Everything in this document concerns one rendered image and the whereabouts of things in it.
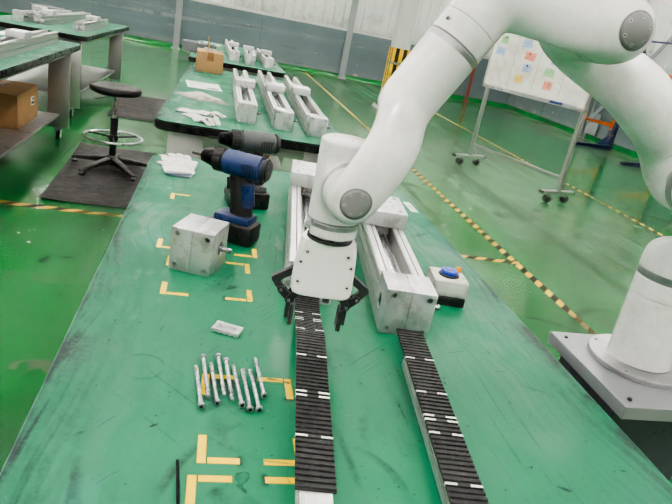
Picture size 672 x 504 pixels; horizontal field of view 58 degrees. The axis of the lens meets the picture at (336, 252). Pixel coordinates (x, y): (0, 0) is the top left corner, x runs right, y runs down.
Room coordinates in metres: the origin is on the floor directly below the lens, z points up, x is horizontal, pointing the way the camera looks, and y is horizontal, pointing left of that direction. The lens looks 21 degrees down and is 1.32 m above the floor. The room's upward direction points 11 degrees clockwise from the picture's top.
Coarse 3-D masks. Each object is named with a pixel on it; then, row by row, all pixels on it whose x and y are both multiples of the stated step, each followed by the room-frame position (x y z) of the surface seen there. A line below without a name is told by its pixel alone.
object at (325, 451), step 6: (300, 444) 0.64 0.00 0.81; (306, 444) 0.64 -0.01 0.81; (300, 450) 0.62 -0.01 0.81; (306, 450) 0.63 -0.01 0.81; (312, 450) 0.63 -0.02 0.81; (318, 450) 0.63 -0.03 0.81; (324, 450) 0.64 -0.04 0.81; (330, 450) 0.64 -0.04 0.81; (324, 456) 0.62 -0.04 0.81; (330, 456) 0.63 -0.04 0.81
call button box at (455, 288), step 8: (432, 272) 1.28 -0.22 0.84; (440, 272) 1.28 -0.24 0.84; (432, 280) 1.26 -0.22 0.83; (440, 280) 1.24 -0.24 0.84; (448, 280) 1.25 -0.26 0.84; (456, 280) 1.26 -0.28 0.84; (464, 280) 1.27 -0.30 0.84; (440, 288) 1.24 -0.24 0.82; (448, 288) 1.24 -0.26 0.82; (456, 288) 1.24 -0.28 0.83; (464, 288) 1.25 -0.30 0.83; (440, 296) 1.24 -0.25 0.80; (448, 296) 1.24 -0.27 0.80; (456, 296) 1.24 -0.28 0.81; (464, 296) 1.25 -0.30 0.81; (440, 304) 1.24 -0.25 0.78; (448, 304) 1.24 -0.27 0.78; (456, 304) 1.25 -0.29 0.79
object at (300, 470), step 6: (300, 468) 0.59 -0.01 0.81; (306, 468) 0.59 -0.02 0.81; (312, 468) 0.60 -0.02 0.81; (318, 468) 0.60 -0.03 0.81; (324, 468) 0.60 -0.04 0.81; (330, 468) 0.60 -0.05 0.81; (300, 474) 0.58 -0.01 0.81; (306, 474) 0.58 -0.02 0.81; (312, 474) 0.59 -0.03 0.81; (318, 474) 0.59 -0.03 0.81; (324, 474) 0.59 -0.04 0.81; (330, 474) 0.59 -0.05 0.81
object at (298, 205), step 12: (288, 192) 1.88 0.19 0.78; (300, 192) 1.63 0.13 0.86; (288, 204) 1.69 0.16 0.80; (300, 204) 1.51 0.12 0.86; (288, 216) 1.53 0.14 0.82; (300, 216) 1.41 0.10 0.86; (288, 228) 1.39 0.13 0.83; (300, 228) 1.32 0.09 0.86; (288, 240) 1.29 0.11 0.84; (288, 252) 1.18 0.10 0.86; (288, 264) 1.12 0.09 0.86; (288, 276) 1.12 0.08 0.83; (288, 288) 1.12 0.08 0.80; (324, 300) 1.14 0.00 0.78
